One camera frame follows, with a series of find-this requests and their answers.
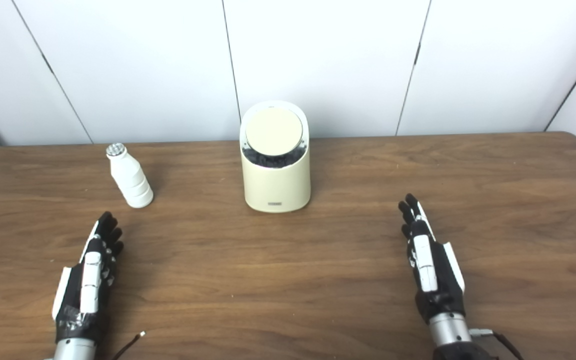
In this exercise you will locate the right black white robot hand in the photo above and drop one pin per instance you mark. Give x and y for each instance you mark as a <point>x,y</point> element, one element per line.
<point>425,270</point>

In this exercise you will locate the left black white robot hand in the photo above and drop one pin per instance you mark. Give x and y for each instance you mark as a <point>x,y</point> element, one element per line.
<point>90,280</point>

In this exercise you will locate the small white plastic bottle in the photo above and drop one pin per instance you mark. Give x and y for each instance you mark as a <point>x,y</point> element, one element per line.
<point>130,180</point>

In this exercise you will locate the cream-colored bin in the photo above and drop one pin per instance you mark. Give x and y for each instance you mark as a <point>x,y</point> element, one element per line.
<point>278,185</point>

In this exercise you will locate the round cream bin lid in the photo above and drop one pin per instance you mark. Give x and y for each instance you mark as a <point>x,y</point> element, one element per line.
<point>274,131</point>

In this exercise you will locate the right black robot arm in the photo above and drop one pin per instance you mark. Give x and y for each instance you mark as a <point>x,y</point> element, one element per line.
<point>450,332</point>

